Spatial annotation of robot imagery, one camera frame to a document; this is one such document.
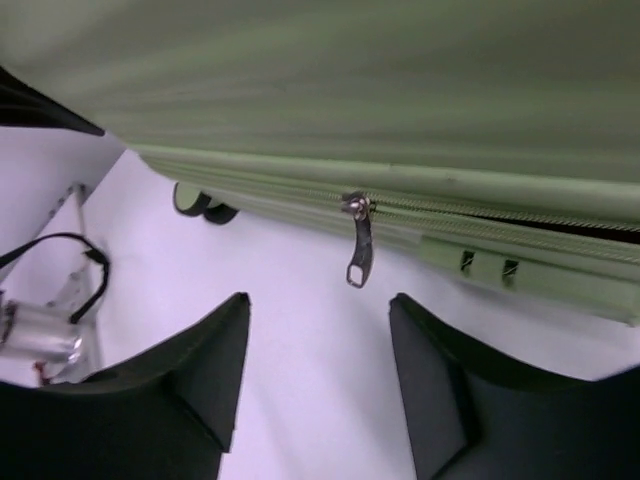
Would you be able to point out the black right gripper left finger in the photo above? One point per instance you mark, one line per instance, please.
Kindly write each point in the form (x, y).
(167, 413)

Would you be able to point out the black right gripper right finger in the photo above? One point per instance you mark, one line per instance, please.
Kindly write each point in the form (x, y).
(473, 412)

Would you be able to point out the metal suitcase zipper pull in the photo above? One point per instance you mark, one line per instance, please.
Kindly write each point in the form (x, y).
(360, 207)

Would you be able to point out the green suitcase blue lining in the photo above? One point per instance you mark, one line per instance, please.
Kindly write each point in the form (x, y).
(499, 140)

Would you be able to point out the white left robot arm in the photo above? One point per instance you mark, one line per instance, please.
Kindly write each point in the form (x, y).
(22, 106)

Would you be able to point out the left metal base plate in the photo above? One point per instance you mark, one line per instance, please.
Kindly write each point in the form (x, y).
(42, 289)

